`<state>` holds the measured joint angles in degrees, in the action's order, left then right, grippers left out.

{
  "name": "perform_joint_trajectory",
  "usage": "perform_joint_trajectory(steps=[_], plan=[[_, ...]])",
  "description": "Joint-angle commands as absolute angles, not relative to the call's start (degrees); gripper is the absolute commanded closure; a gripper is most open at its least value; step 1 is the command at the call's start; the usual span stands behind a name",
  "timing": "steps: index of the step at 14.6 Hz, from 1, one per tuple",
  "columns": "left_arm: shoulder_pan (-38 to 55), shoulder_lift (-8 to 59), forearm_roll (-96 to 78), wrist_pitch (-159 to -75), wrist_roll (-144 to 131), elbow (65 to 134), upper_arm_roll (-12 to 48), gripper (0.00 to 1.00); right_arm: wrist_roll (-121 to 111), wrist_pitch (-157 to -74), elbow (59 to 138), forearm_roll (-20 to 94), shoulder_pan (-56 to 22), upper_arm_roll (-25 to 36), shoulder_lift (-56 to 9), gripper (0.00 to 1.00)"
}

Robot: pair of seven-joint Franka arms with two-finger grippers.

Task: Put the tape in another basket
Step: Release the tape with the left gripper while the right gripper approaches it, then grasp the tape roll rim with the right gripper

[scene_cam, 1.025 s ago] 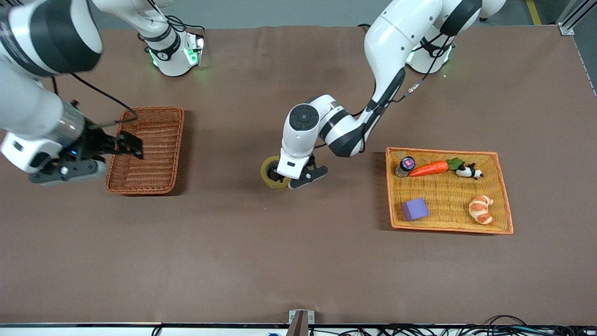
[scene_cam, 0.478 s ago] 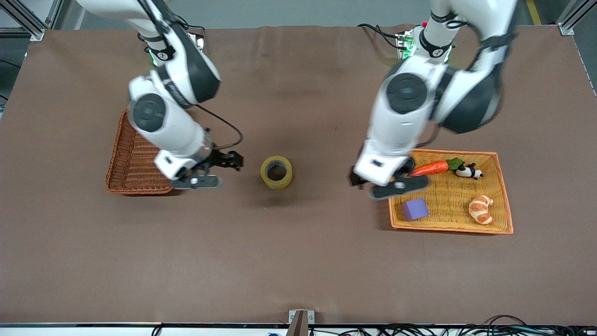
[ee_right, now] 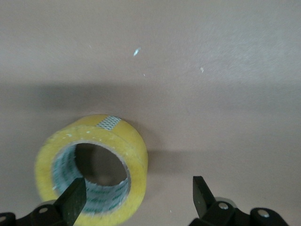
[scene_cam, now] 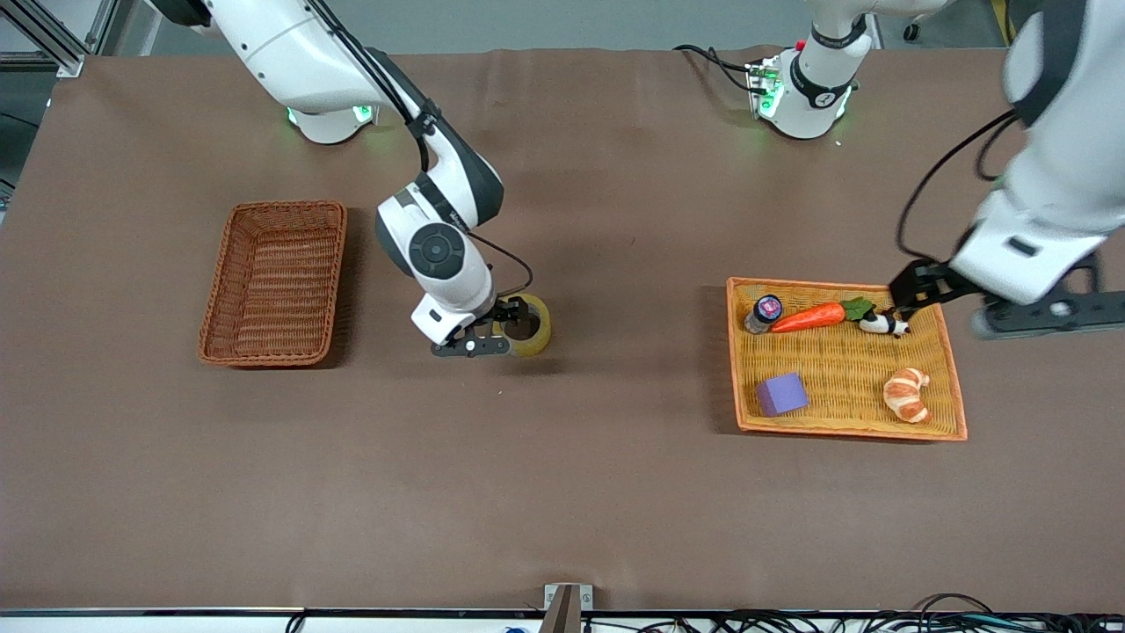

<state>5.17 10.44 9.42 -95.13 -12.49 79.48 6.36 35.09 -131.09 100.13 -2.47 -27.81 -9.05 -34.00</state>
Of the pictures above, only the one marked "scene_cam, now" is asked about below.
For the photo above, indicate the toy croissant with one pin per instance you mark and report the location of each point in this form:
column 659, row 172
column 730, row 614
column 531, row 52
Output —
column 907, row 396

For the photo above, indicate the black white panda figure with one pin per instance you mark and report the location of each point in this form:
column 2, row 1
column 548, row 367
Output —
column 883, row 325

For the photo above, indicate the purple cube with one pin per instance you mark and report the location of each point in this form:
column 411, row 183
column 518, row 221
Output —
column 781, row 395

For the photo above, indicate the brown wicker basket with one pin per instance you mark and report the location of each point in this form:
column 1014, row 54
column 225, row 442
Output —
column 277, row 290

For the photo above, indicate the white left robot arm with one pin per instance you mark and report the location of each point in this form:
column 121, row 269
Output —
column 1068, row 132

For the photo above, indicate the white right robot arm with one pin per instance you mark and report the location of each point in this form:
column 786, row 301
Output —
column 290, row 44

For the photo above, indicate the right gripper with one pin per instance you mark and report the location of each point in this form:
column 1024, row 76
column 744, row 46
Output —
column 505, row 312

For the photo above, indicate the small bottle blue lid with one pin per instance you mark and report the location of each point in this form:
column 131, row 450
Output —
column 764, row 312

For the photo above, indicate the orange toy carrot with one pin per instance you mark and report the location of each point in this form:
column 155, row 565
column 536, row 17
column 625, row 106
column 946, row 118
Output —
column 809, row 317

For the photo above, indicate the aluminium frame profile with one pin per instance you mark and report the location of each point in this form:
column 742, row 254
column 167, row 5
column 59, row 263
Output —
column 53, row 48

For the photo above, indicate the orange yellow wicker basket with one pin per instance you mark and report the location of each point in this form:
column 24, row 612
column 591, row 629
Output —
column 844, row 369

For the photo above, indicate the brown table cover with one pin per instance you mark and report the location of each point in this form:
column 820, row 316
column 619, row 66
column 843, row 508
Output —
column 615, row 483

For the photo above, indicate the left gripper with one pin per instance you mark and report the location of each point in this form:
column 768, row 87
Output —
column 925, row 283

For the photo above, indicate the office chair caster leg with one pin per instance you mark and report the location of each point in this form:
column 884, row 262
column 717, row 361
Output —
column 914, row 32

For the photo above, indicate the yellow tape roll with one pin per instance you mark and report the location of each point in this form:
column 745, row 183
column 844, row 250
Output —
column 540, row 330

